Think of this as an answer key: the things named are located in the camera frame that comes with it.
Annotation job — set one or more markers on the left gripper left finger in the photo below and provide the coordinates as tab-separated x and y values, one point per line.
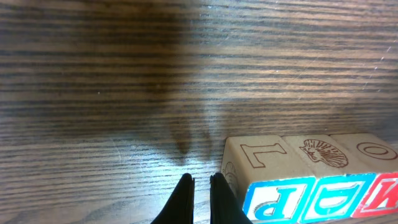
179	207

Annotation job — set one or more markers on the yellow block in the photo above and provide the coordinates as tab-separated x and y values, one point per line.
269	179

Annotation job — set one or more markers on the white spiral block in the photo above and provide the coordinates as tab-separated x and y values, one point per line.
380	158

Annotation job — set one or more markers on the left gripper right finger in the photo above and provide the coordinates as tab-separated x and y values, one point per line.
223	204

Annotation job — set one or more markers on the red circle block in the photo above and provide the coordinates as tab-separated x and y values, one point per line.
342	179

